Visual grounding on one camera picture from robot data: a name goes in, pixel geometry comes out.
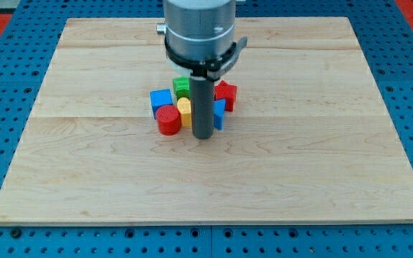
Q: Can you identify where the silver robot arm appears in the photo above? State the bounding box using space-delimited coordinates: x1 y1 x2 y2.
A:
163 0 236 61

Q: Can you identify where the red star block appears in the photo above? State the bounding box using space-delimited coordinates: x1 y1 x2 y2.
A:
214 80 238 112

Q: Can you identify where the blue triangular block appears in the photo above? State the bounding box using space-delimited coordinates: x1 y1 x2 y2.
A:
214 99 226 130

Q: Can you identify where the yellow rounded block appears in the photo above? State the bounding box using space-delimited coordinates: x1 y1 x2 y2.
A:
177 97 192 127

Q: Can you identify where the red cylinder block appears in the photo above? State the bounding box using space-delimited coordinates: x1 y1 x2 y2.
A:
156 105 181 135

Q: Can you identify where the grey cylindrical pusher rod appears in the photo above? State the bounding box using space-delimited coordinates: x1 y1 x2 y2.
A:
189 76 214 140

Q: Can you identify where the green block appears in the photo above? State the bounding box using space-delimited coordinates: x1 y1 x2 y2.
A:
172 77 190 100

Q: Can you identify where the blue cube block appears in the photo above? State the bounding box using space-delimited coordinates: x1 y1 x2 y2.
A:
150 89 173 119

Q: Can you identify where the light wooden board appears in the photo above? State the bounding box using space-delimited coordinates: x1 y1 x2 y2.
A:
0 17 413 226

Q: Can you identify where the black clamp ring with lever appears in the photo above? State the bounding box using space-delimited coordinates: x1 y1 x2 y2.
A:
163 35 249 81

